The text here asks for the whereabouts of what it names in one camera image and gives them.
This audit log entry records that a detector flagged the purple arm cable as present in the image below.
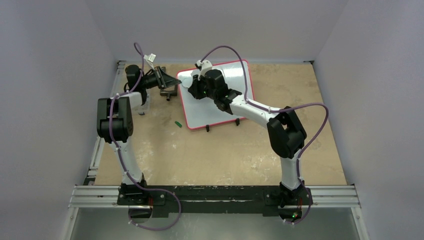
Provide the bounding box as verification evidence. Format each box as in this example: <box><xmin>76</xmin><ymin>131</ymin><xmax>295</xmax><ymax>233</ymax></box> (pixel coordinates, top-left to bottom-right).
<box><xmin>108</xmin><ymin>42</ymin><xmax>182</xmax><ymax>232</ymax></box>
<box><xmin>198</xmin><ymin>45</ymin><xmax>330</xmax><ymax>226</ymax></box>

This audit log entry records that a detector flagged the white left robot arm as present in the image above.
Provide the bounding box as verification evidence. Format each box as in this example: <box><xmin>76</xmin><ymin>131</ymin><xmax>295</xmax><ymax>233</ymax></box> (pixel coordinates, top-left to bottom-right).
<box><xmin>96</xmin><ymin>64</ymin><xmax>181</xmax><ymax>205</ymax></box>

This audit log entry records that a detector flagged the pink framed whiteboard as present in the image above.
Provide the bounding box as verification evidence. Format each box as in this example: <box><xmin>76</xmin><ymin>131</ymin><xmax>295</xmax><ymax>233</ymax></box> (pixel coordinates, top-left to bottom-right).
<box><xmin>176</xmin><ymin>59</ymin><xmax>258</xmax><ymax>130</ymax></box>

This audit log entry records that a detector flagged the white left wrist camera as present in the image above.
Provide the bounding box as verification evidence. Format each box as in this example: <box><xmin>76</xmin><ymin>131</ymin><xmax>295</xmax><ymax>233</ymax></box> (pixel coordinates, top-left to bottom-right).
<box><xmin>143</xmin><ymin>53</ymin><xmax>156</xmax><ymax>70</ymax></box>

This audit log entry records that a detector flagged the aluminium frame rail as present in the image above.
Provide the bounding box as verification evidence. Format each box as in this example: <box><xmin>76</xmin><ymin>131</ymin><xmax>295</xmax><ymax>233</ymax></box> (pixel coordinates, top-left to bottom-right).
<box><xmin>69</xmin><ymin>60</ymin><xmax>359</xmax><ymax>218</ymax></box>

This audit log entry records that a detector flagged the clear plastic screw box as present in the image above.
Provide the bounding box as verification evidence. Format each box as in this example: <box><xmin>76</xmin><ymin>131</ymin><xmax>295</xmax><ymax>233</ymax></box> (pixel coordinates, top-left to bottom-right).
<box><xmin>132</xmin><ymin>89</ymin><xmax>151</xmax><ymax>116</ymax></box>

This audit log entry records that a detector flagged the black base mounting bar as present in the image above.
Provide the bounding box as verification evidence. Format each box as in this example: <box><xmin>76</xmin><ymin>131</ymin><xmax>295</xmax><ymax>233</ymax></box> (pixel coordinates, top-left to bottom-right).
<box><xmin>117</xmin><ymin>185</ymin><xmax>313</xmax><ymax>220</ymax></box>

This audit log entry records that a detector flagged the green marker cap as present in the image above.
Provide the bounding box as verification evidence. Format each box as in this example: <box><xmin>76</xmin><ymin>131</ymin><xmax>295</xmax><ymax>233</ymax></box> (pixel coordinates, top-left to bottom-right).
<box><xmin>174</xmin><ymin>121</ymin><xmax>183</xmax><ymax>128</ymax></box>

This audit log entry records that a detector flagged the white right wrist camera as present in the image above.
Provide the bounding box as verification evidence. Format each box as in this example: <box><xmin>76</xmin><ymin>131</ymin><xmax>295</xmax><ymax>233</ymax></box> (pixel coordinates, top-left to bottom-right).
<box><xmin>195</xmin><ymin>59</ymin><xmax>213</xmax><ymax>81</ymax></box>

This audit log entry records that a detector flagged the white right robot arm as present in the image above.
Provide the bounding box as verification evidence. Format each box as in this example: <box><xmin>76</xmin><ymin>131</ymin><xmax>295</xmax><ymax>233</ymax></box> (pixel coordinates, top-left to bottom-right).
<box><xmin>188</xmin><ymin>69</ymin><xmax>307</xmax><ymax>204</ymax></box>

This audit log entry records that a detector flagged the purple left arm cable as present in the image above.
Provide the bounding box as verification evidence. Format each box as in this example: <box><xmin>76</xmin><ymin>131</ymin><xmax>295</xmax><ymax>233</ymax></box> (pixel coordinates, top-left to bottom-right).
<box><xmin>108</xmin><ymin>42</ymin><xmax>182</xmax><ymax>232</ymax></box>

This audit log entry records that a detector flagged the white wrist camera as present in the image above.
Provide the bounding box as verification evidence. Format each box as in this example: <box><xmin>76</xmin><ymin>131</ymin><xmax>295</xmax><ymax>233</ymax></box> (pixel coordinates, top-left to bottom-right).
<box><xmin>195</xmin><ymin>59</ymin><xmax>213</xmax><ymax>81</ymax></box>
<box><xmin>143</xmin><ymin>53</ymin><xmax>156</xmax><ymax>70</ymax></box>

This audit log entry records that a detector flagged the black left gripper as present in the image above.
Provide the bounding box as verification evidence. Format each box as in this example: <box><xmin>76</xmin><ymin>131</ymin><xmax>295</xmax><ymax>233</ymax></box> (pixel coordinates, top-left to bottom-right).
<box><xmin>139</xmin><ymin>66</ymin><xmax>181</xmax><ymax>90</ymax></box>

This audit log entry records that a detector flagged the dark metal pipe bracket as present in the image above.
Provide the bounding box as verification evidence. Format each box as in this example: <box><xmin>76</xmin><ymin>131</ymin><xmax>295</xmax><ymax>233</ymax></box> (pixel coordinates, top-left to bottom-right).
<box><xmin>159</xmin><ymin>75</ymin><xmax>178</xmax><ymax>102</ymax></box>

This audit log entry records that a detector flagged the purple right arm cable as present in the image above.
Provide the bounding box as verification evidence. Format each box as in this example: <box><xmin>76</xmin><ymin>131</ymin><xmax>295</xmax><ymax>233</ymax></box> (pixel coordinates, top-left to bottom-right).
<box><xmin>198</xmin><ymin>45</ymin><xmax>330</xmax><ymax>226</ymax></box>

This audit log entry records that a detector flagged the white green whiteboard marker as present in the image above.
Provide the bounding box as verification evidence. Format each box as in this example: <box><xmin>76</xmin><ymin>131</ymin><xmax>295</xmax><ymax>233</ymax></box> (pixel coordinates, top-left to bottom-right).
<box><xmin>181</xmin><ymin>81</ymin><xmax>192</xmax><ymax>89</ymax></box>

